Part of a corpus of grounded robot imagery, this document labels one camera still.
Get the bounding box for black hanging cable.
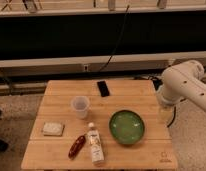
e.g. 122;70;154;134
96;3;131;73

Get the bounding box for dark red oblong object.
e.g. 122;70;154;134
68;135;86;159

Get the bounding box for clear bottle white cap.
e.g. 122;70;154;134
87;122;104;164

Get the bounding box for black phone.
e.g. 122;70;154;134
97;81;110;97

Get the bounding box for white wall outlet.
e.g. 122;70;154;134
84;65;89;72

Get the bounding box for green ceramic bowl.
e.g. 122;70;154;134
109;110;145;145

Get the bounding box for small white square sponge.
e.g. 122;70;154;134
42;122;64;136

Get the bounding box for translucent white cup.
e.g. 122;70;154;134
71;96;90;119

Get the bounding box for wooden folding table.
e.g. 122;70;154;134
21;80;178;171

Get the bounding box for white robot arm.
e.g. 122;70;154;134
157;60;206;112

